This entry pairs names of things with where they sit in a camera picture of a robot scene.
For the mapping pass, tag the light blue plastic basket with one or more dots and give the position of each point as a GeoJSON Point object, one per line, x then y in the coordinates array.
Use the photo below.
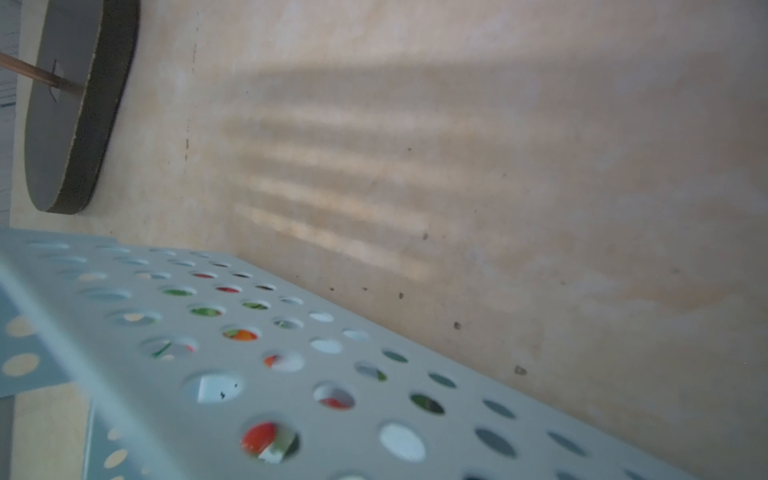
{"type": "Point", "coordinates": [87, 309]}

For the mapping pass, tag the bronze wire glass rack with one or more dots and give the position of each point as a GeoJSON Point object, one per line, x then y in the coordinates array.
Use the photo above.
{"type": "Point", "coordinates": [78, 79]}

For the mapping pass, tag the strawberry cluster left basket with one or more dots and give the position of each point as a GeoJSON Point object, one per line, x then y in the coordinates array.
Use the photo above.
{"type": "Point", "coordinates": [270, 442]}

